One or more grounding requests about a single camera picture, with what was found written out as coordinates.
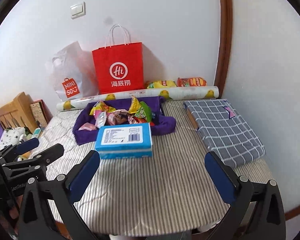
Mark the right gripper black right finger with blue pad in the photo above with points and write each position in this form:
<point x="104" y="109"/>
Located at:
<point x="239" y="192"/>

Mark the white wall switch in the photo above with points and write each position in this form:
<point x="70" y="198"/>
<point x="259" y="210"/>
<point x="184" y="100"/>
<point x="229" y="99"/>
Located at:
<point x="77" y="10"/>

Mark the red paper shopping bag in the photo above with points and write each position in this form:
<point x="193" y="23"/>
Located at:
<point x="118" y="67"/>

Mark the white spotted plush toy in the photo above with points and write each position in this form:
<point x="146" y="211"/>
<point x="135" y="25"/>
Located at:
<point x="12" y="136"/>

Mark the pink wafer packet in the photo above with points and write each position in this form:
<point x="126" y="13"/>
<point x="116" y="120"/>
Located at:
<point x="87" y="127"/>

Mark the brown wooden door frame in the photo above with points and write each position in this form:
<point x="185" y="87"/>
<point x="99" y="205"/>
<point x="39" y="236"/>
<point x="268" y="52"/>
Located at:
<point x="225" y="42"/>

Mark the orange snack bag by wall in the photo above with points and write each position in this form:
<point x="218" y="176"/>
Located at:
<point x="191" y="82"/>

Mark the pink strawberry snack packet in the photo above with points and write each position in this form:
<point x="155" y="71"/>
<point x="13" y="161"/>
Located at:
<point x="117" y="117"/>

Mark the yellow chips bag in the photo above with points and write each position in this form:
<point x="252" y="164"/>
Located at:
<point x="135" y="105"/>

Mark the brown patterned box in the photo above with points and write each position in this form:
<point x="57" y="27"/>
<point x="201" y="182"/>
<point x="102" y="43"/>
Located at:
<point x="41" y="113"/>

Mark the purple towel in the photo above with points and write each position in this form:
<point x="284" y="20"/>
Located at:
<point x="163" y="125"/>

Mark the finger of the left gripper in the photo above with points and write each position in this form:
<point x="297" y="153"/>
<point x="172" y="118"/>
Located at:
<point x="11" y="152"/>
<point x="39" y="162"/>

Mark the wooden headboard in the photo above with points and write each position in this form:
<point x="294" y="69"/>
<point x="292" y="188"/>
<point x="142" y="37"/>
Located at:
<point x="17" y="113"/>

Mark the pink yellow snack bag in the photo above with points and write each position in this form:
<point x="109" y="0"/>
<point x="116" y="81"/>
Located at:
<point x="101" y="107"/>

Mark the grey checked folded cloth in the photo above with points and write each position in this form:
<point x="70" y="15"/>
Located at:
<point x="225" y="132"/>

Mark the yellow snack bag by wall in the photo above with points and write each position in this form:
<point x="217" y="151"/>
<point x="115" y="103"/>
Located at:
<point x="161" y="84"/>

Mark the green chips bag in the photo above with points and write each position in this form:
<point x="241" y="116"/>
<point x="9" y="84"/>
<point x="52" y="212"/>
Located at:
<point x="144" y="112"/>

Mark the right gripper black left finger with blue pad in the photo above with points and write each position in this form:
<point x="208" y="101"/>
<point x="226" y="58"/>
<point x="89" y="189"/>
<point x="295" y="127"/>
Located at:
<point x="64" y="190"/>

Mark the lemon print wallpaper roll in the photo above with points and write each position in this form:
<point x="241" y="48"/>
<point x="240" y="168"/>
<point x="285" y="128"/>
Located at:
<point x="169" y="93"/>

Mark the blue white tissue box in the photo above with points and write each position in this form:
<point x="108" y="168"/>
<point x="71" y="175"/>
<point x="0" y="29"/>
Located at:
<point x="124" y="141"/>

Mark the white Miniso plastic bag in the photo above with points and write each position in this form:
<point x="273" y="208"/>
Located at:
<point x="72" y="73"/>

